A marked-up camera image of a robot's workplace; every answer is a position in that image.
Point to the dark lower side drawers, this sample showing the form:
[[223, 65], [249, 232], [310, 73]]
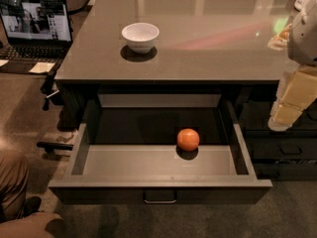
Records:
[[288, 155]]

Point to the white ceramic bowl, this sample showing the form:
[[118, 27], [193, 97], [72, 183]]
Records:
[[140, 37]]

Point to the white paper note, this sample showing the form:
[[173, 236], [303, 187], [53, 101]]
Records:
[[41, 67]]

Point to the metal drawer handle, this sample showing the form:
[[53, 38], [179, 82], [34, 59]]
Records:
[[159, 197]]

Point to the person's brown trouser legs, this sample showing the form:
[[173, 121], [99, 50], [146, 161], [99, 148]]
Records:
[[14, 174]]

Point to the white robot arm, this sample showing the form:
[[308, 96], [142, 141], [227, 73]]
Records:
[[302, 40]]

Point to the open dark top drawer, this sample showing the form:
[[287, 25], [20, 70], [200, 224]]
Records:
[[124, 148]]

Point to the black open laptop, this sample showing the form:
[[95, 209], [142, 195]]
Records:
[[36, 30]]

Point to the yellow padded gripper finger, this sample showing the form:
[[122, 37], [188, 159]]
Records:
[[279, 41], [296, 92]]

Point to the black shoe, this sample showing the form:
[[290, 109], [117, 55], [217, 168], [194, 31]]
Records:
[[32, 205]]

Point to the orange fruit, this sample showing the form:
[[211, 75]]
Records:
[[188, 140]]

